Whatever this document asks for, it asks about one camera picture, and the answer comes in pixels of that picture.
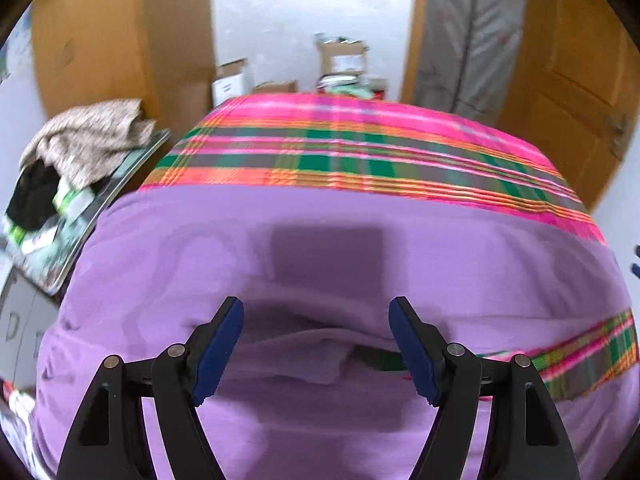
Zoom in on black garment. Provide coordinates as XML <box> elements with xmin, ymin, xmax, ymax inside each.
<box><xmin>5</xmin><ymin>162</ymin><xmax>61</xmax><ymax>231</ymax></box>

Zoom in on pink green plaid blanket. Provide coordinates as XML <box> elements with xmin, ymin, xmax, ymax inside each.
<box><xmin>140</xmin><ymin>92</ymin><xmax>640</xmax><ymax>403</ymax></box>

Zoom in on wooden door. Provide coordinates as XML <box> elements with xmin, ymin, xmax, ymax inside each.
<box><xmin>492</xmin><ymin>0</ymin><xmax>640</xmax><ymax>211</ymax></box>

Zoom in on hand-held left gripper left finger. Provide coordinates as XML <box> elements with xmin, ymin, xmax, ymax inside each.
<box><xmin>57</xmin><ymin>296</ymin><xmax>246</xmax><ymax>480</ymax></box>

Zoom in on grey drawer cabinet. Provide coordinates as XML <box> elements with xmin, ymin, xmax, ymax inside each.
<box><xmin>0</xmin><ymin>255</ymin><xmax>63</xmax><ymax>391</ymax></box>

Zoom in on wooden wardrobe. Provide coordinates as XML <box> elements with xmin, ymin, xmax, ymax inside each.
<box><xmin>30</xmin><ymin>0</ymin><xmax>216</xmax><ymax>133</ymax></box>

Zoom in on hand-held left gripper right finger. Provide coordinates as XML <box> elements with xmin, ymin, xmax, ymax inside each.
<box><xmin>389</xmin><ymin>296</ymin><xmax>581</xmax><ymax>480</ymax></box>

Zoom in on grey plastic covered rack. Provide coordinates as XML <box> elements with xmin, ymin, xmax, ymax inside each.
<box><xmin>412</xmin><ymin>0</ymin><xmax>531</xmax><ymax>121</ymax></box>

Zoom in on plastic wrapped packages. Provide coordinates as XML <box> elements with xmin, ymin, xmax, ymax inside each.
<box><xmin>317</xmin><ymin>74</ymin><xmax>388</xmax><ymax>101</ymax></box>

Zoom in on white cardboard box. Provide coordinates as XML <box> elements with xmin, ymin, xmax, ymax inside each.
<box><xmin>212</xmin><ymin>58</ymin><xmax>249</xmax><ymax>106</ymax></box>

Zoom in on beige floral cloth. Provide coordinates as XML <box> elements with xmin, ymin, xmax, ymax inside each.
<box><xmin>20</xmin><ymin>99</ymin><xmax>157</xmax><ymax>186</ymax></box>

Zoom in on open brown cardboard box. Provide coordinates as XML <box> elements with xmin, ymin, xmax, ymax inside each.
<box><xmin>315</xmin><ymin>34</ymin><xmax>368</xmax><ymax>77</ymax></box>

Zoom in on metal door handle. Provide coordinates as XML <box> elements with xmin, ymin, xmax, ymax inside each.
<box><xmin>602</xmin><ymin>112</ymin><xmax>628</xmax><ymax>158</ymax></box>

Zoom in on wooden door frame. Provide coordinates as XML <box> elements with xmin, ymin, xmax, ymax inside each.
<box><xmin>400</xmin><ymin>0</ymin><xmax>432</xmax><ymax>103</ymax></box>

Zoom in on purple fleece garment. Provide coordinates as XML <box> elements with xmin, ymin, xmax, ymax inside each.
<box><xmin>32</xmin><ymin>182</ymin><xmax>633</xmax><ymax>480</ymax></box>

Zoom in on glass top side table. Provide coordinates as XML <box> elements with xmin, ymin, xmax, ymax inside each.
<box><xmin>2</xmin><ymin>127</ymin><xmax>173</xmax><ymax>293</ymax></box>

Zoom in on cartoon wall sticker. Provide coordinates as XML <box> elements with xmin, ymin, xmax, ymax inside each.
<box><xmin>0</xmin><ymin>25</ymin><xmax>31</xmax><ymax>81</ymax></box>

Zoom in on green tissue pack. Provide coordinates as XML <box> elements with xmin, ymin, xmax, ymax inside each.
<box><xmin>52</xmin><ymin>182</ymin><xmax>96</xmax><ymax>221</ymax></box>

